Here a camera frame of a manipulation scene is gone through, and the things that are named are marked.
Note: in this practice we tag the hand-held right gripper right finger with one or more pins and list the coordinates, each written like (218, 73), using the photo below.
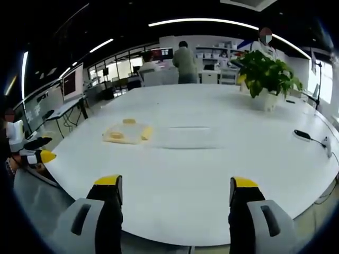
(243, 211)

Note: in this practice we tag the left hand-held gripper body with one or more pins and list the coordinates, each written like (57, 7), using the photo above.
(16, 135)

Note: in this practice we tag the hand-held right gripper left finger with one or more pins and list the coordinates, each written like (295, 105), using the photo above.
(106, 211)

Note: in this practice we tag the yellow plastic buckle part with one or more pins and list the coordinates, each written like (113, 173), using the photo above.
(129, 121)
(116, 135)

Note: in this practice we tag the white side desk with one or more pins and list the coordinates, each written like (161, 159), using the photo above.
(66, 108)

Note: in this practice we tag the large monitor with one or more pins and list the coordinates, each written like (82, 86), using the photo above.
(72, 83)

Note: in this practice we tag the yellow strip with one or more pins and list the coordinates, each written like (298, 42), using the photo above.
(147, 133)

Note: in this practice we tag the clear acrylic sheet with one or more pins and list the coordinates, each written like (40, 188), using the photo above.
(189, 136)

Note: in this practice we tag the black flat device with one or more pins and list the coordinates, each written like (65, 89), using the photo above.
(302, 135)

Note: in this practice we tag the white plant pot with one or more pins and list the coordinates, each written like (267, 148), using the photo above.
(265, 100)

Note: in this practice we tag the short ceiling light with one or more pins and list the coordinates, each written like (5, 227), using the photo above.
(101, 45)

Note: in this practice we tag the white cabinet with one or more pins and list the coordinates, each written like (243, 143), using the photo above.
(210, 76)

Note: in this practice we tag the green potted plant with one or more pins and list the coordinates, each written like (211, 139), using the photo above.
(265, 68)

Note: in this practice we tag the black stand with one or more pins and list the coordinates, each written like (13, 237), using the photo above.
(319, 84)

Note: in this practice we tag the white storage shelf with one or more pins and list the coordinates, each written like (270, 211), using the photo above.
(212, 53)

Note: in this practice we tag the long ceiling light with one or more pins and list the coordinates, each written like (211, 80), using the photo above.
(201, 21)

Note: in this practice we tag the wall screen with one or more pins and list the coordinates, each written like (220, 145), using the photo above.
(162, 54)

